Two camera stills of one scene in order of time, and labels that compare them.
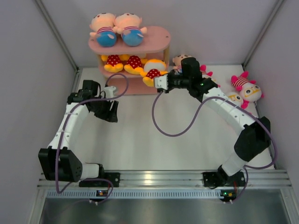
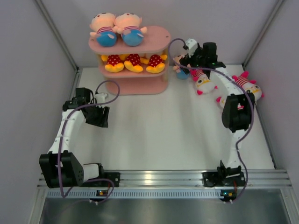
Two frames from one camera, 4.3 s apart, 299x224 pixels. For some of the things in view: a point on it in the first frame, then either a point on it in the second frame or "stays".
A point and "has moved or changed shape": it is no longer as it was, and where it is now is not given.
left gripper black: [110, 115] to [101, 121]
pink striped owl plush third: [249, 91] stays
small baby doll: [177, 60] stays
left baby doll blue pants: [103, 24] stays
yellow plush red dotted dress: [113, 62] stays
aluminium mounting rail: [257, 178] stays
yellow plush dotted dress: [152, 68] has moved or changed shape
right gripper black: [173, 73] to [187, 59]
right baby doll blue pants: [128, 25] stays
